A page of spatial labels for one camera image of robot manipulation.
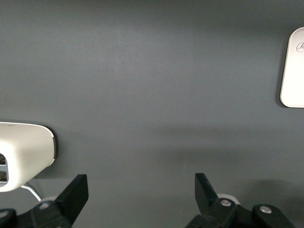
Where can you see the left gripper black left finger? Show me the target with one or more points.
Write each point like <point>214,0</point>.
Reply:
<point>57,213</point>

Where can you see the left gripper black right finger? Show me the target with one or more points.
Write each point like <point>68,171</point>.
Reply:
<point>218,213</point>

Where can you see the beige rectangular printed tray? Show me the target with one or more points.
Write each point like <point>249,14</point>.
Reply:
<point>294,78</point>

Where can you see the cream toaster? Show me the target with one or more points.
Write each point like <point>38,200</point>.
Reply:
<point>28,147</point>

